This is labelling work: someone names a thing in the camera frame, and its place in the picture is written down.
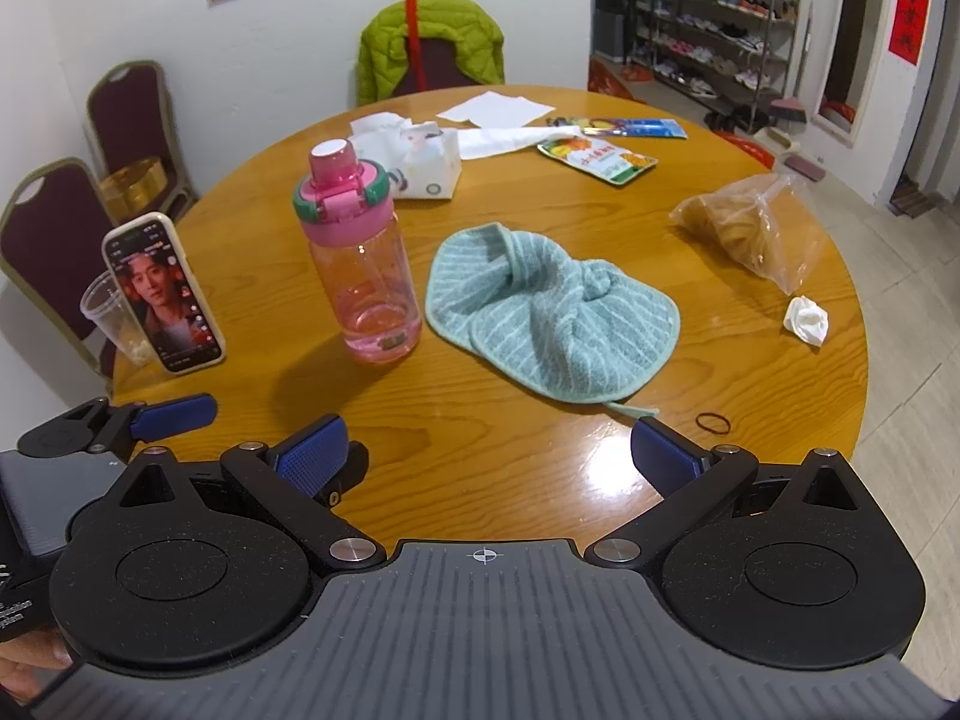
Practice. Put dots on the green orange snack pouch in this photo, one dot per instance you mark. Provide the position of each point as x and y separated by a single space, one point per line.
600 161

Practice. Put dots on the maroon chair under jacket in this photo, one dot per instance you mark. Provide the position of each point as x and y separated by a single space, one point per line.
442 64

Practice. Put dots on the person's left hand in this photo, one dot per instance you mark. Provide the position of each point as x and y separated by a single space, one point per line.
26 664

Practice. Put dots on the white tissue pack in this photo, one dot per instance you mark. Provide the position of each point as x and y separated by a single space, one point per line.
427 165

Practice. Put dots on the crumpled white tissue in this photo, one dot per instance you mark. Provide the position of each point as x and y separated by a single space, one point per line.
806 321

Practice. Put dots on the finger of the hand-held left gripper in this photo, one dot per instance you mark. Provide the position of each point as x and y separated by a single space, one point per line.
355 465
176 415

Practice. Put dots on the white tissue sheet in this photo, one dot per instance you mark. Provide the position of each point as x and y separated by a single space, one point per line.
502 142

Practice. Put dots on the grey furry microphone cover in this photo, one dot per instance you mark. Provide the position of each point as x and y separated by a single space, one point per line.
540 315

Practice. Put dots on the shoe rack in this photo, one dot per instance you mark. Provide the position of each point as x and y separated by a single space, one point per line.
712 22

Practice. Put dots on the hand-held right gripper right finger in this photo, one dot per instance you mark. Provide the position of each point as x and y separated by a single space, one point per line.
660 456

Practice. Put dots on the white paper napkin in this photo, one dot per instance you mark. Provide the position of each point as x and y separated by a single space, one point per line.
495 109

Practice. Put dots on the green puffer jacket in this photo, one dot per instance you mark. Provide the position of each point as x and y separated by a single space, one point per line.
465 37

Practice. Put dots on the broom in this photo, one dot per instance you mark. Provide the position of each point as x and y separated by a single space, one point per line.
791 111

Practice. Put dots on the red plastic bag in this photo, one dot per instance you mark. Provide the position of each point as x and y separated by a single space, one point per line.
611 79

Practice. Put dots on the clear plastic food bag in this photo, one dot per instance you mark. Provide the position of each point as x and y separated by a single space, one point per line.
742 229

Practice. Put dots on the maroon banquet chair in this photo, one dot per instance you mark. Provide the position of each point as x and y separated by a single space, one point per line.
127 127
45 240

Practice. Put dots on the clear plastic cup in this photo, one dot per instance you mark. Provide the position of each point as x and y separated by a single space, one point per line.
105 315

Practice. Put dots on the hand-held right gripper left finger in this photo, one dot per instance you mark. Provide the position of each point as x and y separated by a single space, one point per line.
311 456

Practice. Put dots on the red couplet banner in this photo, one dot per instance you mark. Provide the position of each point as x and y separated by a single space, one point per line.
911 0

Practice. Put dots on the pink water bottle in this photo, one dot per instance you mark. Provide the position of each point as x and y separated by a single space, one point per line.
360 277

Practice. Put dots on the smartphone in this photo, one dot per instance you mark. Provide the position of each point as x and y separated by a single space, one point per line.
165 300

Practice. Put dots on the blue packet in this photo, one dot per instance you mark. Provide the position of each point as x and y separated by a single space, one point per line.
637 127

